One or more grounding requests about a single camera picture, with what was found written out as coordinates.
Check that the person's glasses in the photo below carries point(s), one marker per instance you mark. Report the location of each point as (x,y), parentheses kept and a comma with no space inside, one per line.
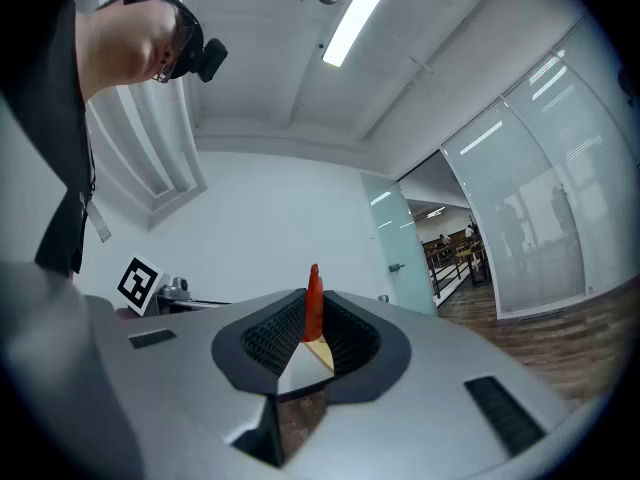
(170,63)

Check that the small red object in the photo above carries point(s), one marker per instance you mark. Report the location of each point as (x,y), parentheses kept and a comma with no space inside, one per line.
(314,303)

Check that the yellow round table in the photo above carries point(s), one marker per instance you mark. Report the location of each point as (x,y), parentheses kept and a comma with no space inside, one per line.
(472,251)

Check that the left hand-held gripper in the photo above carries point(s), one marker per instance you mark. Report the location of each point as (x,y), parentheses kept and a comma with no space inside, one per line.
(140,284)

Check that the long ceiling light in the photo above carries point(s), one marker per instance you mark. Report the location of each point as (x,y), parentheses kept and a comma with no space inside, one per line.
(357,15)

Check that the black head-mounted camera rig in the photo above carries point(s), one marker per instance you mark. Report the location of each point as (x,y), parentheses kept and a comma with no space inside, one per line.
(212,60)

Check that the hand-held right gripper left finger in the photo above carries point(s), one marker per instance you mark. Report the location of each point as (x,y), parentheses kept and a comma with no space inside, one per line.
(190,363)

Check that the black metal railing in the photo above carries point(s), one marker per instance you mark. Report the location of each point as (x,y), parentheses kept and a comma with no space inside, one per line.
(447,273)

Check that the person wearing head camera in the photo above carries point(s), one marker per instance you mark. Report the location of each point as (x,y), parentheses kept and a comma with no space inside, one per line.
(40,143)

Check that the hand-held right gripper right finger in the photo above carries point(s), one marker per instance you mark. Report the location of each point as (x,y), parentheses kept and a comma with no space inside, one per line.
(425,393)

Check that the frosted glass door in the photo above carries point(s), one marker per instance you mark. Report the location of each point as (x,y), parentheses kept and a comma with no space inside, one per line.
(400,238)

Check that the glass partition with blinds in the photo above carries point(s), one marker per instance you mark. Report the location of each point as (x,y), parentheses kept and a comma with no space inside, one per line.
(540,193)

